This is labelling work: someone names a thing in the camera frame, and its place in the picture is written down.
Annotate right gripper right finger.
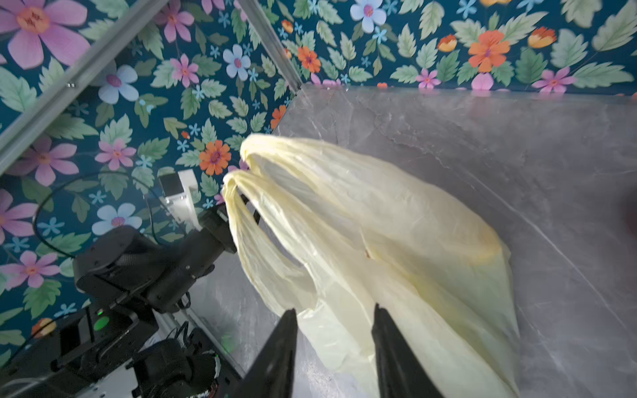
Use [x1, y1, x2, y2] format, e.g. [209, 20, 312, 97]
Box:
[372, 303, 443, 398]

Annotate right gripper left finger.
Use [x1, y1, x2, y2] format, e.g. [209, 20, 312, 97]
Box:
[230, 309, 298, 398]

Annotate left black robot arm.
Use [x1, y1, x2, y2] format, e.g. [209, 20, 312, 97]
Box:
[1, 207, 241, 397]

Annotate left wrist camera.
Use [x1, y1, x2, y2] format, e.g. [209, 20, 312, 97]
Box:
[159, 169, 202, 231]

